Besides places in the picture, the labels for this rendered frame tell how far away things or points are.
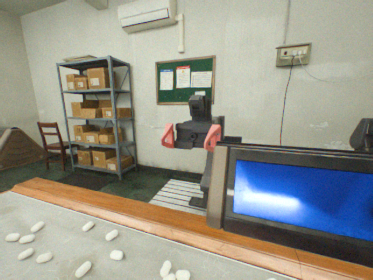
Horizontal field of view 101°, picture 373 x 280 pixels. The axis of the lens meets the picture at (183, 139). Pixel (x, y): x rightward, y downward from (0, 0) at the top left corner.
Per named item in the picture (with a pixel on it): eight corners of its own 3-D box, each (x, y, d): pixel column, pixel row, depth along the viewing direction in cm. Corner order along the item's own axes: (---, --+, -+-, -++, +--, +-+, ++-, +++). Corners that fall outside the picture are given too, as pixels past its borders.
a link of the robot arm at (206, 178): (214, 193, 67) (221, 125, 76) (200, 190, 69) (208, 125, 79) (215, 193, 73) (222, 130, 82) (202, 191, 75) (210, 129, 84)
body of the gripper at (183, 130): (213, 124, 37) (217, 121, 44) (174, 123, 40) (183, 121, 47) (212, 150, 38) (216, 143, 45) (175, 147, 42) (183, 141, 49)
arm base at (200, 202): (230, 198, 68) (231, 191, 75) (187, 190, 75) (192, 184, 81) (229, 214, 70) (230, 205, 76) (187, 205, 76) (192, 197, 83)
